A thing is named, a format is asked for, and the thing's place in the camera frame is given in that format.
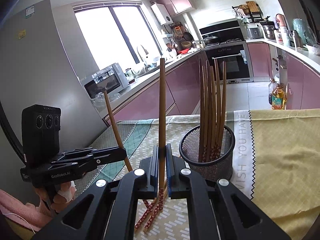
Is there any wooden chopstick eight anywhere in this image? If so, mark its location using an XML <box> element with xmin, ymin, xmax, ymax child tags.
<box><xmin>103</xmin><ymin>88</ymin><xmax>133</xmax><ymax>172</ymax></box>

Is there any black mesh utensil cup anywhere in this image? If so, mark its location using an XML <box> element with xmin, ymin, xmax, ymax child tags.
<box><xmin>179</xmin><ymin>126</ymin><xmax>235</xmax><ymax>181</ymax></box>

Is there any wooden chopstick five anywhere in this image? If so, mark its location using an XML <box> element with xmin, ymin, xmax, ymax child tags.
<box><xmin>214</xmin><ymin>59</ymin><xmax>221</xmax><ymax>159</ymax></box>

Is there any wooden chopstick seven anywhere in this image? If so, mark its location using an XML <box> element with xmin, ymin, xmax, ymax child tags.
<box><xmin>157</xmin><ymin>58</ymin><xmax>165</xmax><ymax>212</ymax></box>

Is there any wooden chopstick four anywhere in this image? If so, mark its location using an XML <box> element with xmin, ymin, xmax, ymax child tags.
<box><xmin>210</xmin><ymin>66</ymin><xmax>216</xmax><ymax>161</ymax></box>

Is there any wooden chopstick one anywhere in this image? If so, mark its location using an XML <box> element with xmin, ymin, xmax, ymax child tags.
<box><xmin>199</xmin><ymin>59</ymin><xmax>204</xmax><ymax>163</ymax></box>

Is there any wooden chopstick six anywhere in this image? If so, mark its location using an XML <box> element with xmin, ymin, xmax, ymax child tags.
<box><xmin>218</xmin><ymin>61</ymin><xmax>226</xmax><ymax>154</ymax></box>

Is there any wooden chopstick two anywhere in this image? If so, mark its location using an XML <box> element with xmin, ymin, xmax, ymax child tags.
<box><xmin>202</xmin><ymin>63</ymin><xmax>210</xmax><ymax>162</ymax></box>

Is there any kitchen faucet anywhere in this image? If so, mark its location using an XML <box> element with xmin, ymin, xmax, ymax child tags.
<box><xmin>137</xmin><ymin>44</ymin><xmax>149</xmax><ymax>66</ymax></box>

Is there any person left hand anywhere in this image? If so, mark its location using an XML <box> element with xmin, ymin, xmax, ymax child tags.
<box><xmin>35</xmin><ymin>181</ymin><xmax>76</xmax><ymax>217</ymax></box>

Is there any patterned tablecloth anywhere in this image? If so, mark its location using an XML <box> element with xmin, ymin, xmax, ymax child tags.
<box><xmin>75</xmin><ymin>109</ymin><xmax>319</xmax><ymax>239</ymax></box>

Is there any white microwave oven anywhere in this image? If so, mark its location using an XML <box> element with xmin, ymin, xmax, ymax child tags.
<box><xmin>80</xmin><ymin>63</ymin><xmax>129</xmax><ymax>99</ymax></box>

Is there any grey refrigerator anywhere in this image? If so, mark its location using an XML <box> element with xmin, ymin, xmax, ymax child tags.
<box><xmin>0</xmin><ymin>0</ymin><xmax>111</xmax><ymax>205</ymax></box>

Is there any window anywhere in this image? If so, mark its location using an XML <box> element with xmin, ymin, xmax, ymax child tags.
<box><xmin>75</xmin><ymin>3</ymin><xmax>163</xmax><ymax>70</ymax></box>

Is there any yellow cooking oil bottle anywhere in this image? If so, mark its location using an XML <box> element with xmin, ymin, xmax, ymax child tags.
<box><xmin>271</xmin><ymin>83</ymin><xmax>286</xmax><ymax>110</ymax></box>

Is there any built-in black oven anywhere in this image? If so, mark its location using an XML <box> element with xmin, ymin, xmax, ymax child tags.
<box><xmin>204</xmin><ymin>41</ymin><xmax>253</xmax><ymax>83</ymax></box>

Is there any white water heater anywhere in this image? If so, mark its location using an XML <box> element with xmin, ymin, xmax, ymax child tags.
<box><xmin>151</xmin><ymin>3</ymin><xmax>174</xmax><ymax>25</ymax></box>

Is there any black wok on stove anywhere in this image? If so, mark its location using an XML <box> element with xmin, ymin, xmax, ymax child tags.
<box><xmin>203</xmin><ymin>35</ymin><xmax>220</xmax><ymax>46</ymax></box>

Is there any black range hood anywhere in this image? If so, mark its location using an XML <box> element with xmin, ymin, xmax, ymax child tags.
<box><xmin>199</xmin><ymin>18</ymin><xmax>245</xmax><ymax>42</ymax></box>

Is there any silver rice cooker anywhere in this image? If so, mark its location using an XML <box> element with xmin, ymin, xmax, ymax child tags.
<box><xmin>246</xmin><ymin>27</ymin><xmax>263</xmax><ymax>40</ymax></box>

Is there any steel stock pot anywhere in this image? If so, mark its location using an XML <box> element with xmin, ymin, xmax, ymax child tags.
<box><xmin>262</xmin><ymin>24</ymin><xmax>276</xmax><ymax>40</ymax></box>

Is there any pink thermos jug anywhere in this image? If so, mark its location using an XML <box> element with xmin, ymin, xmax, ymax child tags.
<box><xmin>276</xmin><ymin>14</ymin><xmax>289</xmax><ymax>34</ymax></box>

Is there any green covered appliance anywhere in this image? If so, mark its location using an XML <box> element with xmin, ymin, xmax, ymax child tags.
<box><xmin>292</xmin><ymin>18</ymin><xmax>317</xmax><ymax>46</ymax></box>

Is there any black camera box left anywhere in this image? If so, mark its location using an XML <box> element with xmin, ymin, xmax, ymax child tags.
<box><xmin>22</xmin><ymin>105</ymin><xmax>61</xmax><ymax>167</ymax></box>

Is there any pink wall cabinet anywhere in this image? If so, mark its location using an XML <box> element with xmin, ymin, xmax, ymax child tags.
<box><xmin>156</xmin><ymin>0</ymin><xmax>193</xmax><ymax>16</ymax></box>

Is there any wall rack with boards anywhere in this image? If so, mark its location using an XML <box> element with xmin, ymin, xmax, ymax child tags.
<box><xmin>232</xmin><ymin>1</ymin><xmax>264</xmax><ymax>23</ymax></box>

